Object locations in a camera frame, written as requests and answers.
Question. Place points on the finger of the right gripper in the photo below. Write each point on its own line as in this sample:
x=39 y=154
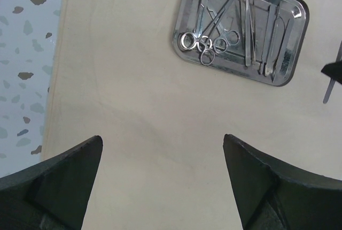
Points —
x=333 y=71

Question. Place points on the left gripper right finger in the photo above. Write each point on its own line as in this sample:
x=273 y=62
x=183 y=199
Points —
x=273 y=194

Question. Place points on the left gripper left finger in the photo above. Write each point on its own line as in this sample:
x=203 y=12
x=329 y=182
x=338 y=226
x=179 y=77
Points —
x=52 y=194

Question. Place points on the steel scalpel handle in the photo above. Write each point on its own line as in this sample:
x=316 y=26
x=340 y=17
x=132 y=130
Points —
x=332 y=82

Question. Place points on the beige cloth wrap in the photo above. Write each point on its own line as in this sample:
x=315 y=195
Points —
x=163 y=120

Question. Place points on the steel ring-handled scissors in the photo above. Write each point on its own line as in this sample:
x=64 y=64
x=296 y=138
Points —
x=208 y=21

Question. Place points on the steel flat tweezers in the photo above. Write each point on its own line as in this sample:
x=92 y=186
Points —
x=268 y=33

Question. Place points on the steel pointed tweezers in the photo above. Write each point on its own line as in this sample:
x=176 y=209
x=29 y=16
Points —
x=249 y=36

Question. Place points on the steel instrument tray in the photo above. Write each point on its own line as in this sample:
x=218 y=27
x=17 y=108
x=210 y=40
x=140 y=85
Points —
x=257 y=39

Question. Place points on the steel ring-handled forceps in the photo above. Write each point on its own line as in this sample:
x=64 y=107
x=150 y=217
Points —
x=216 y=39

